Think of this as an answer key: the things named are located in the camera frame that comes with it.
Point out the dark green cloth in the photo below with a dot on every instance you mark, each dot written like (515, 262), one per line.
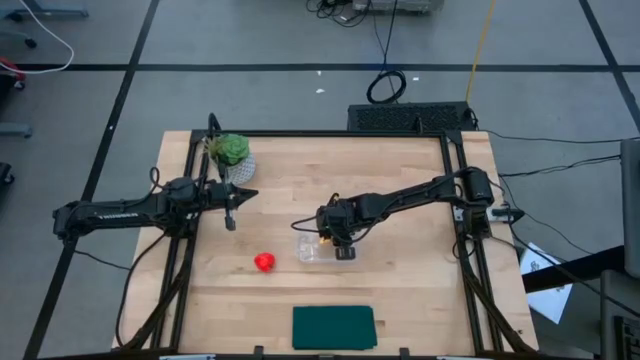
(332, 327)

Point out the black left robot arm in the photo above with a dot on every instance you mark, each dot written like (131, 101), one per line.
(115, 216)

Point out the grey desk with keyboard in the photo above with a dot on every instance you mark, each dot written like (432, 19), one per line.
(607, 310)

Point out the red toy fruit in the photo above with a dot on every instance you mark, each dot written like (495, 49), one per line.
(265, 262)

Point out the black desk beam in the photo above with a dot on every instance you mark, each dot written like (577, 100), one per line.
(575, 270)

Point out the white paper sheet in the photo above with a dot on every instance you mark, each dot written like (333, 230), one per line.
(550, 300)

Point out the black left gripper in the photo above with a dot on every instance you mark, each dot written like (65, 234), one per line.
(217, 195)

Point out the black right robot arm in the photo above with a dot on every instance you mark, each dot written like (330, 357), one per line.
(410, 192)

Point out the black metal table frame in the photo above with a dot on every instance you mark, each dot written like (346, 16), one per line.
(320, 133)

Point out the black object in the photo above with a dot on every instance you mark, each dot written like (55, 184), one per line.
(5, 175)

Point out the grey cabinet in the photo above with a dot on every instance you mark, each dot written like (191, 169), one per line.
(631, 200)

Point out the red object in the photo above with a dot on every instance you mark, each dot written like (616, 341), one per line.
(12, 70)

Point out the grey device box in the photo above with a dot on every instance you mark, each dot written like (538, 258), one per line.
(400, 5)

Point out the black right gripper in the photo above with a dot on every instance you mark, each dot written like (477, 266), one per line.
(340, 220)

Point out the black perforated computer case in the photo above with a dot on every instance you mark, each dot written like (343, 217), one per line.
(400, 117)

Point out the succulent in triangle-patterned pot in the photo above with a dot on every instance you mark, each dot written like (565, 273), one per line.
(232, 148)

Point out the black caster wheel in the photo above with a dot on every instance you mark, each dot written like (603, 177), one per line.
(30, 43)

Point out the grey table foot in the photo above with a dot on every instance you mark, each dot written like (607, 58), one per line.
(50, 14)
(15, 131)

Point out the clear plastic tupperware container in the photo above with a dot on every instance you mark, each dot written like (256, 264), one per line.
(310, 252)

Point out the black table edge clamp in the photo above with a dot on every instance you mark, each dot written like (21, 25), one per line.
(404, 352)
(258, 351)

